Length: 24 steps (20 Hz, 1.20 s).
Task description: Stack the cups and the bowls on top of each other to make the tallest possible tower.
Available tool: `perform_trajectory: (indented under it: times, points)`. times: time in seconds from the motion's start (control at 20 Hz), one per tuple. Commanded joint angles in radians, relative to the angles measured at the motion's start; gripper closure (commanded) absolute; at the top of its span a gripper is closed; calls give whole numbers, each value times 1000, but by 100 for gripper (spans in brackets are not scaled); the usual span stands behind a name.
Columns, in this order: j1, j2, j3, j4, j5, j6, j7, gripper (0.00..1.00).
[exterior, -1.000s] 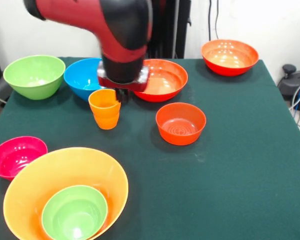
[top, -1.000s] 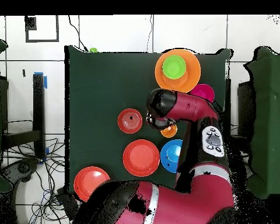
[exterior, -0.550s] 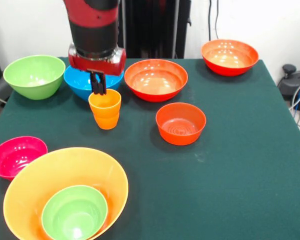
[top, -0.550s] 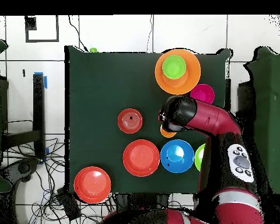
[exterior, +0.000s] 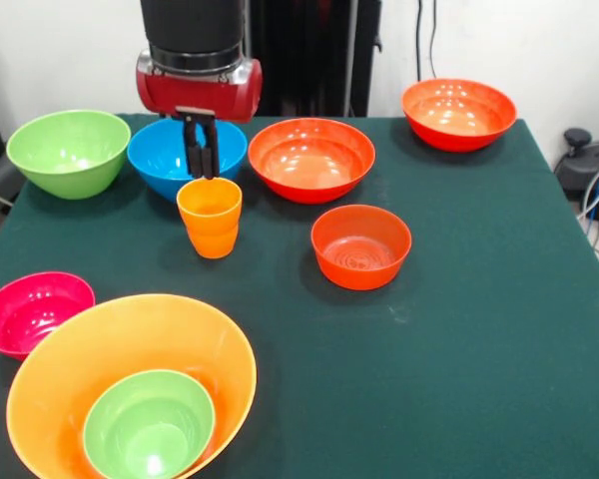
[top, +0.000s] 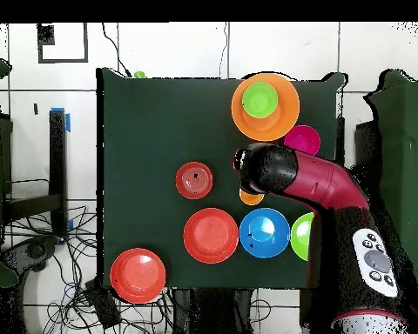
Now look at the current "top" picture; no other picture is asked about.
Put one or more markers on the orange cup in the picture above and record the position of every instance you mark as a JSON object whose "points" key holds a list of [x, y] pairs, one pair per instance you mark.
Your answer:
{"points": [[250, 200]]}

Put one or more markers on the small red bowl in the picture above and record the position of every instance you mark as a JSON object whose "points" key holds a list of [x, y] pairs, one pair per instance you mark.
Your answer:
{"points": [[194, 180]]}

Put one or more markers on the small green bowl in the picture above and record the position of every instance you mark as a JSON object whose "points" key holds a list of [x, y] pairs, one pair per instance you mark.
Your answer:
{"points": [[260, 100]]}

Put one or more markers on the large orange bowl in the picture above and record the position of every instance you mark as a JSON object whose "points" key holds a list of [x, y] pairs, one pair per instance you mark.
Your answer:
{"points": [[285, 118]]}

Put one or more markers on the pink bowl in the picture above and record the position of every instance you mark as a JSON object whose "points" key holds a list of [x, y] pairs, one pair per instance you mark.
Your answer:
{"points": [[304, 139]]}

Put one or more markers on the blue bowl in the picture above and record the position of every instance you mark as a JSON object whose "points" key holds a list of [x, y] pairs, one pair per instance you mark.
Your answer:
{"points": [[264, 233]]}

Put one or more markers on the large red bowl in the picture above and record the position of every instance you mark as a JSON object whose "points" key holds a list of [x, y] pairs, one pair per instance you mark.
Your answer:
{"points": [[138, 275], [210, 236]]}

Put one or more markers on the large green bowl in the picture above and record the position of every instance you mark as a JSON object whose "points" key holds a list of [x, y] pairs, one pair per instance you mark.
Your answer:
{"points": [[301, 236]]}

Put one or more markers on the green cup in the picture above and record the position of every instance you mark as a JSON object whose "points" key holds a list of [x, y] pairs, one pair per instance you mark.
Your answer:
{"points": [[139, 74]]}

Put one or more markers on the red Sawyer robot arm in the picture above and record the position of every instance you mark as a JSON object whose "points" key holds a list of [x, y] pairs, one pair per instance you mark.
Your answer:
{"points": [[327, 181]]}

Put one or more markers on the dark green table cloth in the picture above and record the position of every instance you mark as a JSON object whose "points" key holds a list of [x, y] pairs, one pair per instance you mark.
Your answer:
{"points": [[153, 121]]}

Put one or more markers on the blue tape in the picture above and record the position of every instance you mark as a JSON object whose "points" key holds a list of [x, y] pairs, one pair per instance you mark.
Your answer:
{"points": [[68, 121]]}

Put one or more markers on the black power strip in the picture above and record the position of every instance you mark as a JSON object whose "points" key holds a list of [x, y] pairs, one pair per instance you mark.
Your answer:
{"points": [[104, 308]]}

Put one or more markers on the black chair base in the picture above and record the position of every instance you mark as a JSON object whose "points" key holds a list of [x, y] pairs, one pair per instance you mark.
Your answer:
{"points": [[35, 250]]}

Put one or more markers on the black stool frame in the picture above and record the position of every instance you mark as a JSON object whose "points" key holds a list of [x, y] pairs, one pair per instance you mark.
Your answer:
{"points": [[367, 146], [57, 156]]}

